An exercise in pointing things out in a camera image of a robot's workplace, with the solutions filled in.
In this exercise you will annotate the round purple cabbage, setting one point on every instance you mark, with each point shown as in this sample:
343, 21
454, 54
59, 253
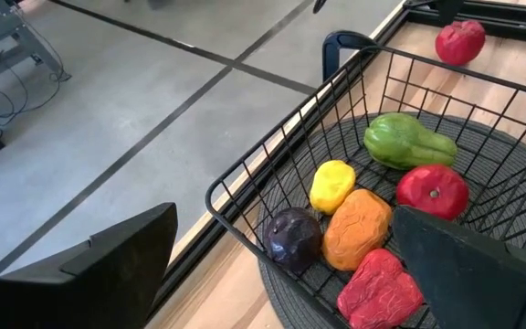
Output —
292, 240

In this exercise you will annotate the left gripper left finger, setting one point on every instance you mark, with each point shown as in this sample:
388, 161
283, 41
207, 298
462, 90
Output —
85, 288

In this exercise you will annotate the yellow lemon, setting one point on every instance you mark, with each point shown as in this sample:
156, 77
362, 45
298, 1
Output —
331, 187

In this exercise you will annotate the orange bell pepper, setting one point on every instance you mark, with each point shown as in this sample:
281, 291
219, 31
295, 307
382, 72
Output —
356, 230

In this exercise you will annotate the black table clamp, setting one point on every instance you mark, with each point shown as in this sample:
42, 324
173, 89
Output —
336, 45

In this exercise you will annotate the red tomato green stem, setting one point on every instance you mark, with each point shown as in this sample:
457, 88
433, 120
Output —
420, 189

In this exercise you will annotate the red wrinkled bell pepper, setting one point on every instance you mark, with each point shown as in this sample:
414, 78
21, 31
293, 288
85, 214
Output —
377, 292

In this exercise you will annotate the green bell pepper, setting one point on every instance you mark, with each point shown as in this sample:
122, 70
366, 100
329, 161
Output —
404, 141

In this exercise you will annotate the red wrinkled round fruit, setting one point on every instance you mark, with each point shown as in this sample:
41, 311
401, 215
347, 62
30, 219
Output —
459, 43

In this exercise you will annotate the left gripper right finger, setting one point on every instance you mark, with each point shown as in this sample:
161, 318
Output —
473, 283

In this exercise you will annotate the grey round woven placemat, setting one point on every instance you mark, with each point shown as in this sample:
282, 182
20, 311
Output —
290, 301

